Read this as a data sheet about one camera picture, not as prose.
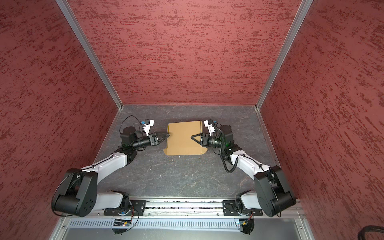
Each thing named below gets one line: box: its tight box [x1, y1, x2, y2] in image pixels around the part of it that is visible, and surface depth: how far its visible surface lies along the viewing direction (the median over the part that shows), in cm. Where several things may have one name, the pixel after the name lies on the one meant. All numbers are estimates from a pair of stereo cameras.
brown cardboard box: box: [163, 120, 208, 156], surface depth 80 cm
